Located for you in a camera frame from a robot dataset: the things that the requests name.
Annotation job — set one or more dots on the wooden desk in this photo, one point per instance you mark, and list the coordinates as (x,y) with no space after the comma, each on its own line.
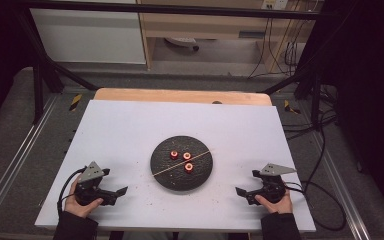
(206,25)

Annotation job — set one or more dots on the white cabinet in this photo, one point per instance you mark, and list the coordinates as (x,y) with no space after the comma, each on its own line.
(90,36)

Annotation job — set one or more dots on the person's left hand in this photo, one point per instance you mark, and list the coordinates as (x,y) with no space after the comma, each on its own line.
(80,209)

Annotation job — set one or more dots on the round black plate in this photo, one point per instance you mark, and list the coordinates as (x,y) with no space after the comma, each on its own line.
(170,181)

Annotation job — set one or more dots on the person's right hand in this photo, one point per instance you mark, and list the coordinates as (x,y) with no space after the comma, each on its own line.
(280,207)

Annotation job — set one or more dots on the aluminium floor rail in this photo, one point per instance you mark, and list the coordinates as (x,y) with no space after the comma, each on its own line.
(341,186)
(16,160)

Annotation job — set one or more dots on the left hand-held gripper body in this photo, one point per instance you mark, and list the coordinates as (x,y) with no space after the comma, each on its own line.
(91,173)

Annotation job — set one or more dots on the grey chair base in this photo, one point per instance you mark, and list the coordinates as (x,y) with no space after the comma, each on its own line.
(181,41)

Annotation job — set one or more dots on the black frame crossbar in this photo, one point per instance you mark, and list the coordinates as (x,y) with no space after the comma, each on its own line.
(166,9)

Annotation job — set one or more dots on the white wall socket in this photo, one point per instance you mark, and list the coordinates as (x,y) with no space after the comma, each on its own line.
(275,4)

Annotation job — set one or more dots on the thin bamboo skewer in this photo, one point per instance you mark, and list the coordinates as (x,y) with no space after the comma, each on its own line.
(166,169)

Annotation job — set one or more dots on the black metal stand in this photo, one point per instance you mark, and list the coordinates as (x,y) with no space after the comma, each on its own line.
(40,83)
(315,96)

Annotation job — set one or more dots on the yellow black floor tape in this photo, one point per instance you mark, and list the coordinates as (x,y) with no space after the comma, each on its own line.
(290,107)
(75,102)

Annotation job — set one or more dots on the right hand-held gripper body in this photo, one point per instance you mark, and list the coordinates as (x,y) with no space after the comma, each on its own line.
(273,186)

